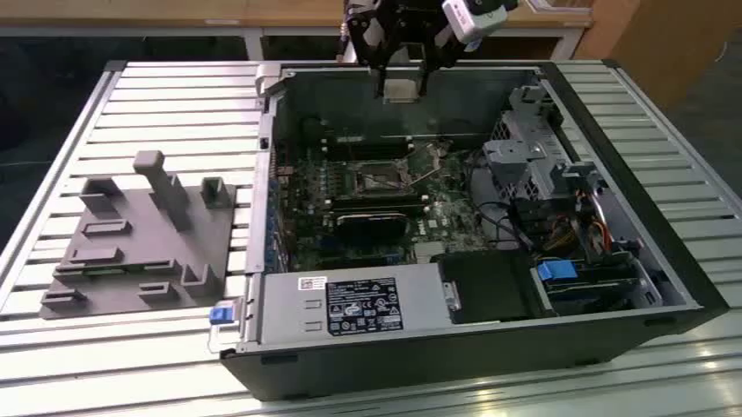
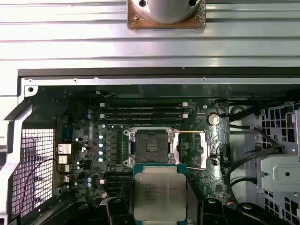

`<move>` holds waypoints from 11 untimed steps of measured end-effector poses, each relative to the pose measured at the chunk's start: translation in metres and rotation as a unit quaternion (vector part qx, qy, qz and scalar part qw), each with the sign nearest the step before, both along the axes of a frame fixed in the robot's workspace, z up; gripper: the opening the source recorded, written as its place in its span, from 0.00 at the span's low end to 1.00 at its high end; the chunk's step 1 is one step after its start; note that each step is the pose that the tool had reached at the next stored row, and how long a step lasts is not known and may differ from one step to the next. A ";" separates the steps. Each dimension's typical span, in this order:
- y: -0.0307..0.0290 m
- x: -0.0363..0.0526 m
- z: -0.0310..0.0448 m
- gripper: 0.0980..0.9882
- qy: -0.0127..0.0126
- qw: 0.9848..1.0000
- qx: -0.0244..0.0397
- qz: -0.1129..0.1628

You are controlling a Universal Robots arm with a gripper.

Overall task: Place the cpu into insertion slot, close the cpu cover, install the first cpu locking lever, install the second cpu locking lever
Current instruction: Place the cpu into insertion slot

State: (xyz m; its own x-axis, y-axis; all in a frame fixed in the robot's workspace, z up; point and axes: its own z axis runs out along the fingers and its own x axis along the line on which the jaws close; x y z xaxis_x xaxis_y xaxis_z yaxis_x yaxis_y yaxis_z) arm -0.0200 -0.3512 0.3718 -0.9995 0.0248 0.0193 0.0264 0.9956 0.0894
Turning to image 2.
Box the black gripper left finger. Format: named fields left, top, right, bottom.
left=56, top=196, right=135, bottom=225

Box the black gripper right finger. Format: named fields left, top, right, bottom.
left=187, top=185, right=289, bottom=225

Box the silver CPU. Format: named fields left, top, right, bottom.
left=132, top=163, right=188, bottom=225

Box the metal socket cover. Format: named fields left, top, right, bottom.
left=171, top=130, right=209, bottom=170

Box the CPU socket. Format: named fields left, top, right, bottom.
left=122, top=127, right=180, bottom=168

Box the green motherboard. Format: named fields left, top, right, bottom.
left=53, top=95, right=232, bottom=209

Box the silver coin cell battery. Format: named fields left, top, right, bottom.
left=207, top=112, right=221, bottom=126

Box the black PC case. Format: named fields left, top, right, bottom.
left=0, top=67, right=300, bottom=225

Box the brown square base plate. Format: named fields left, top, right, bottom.
left=127, top=0, right=207, bottom=30

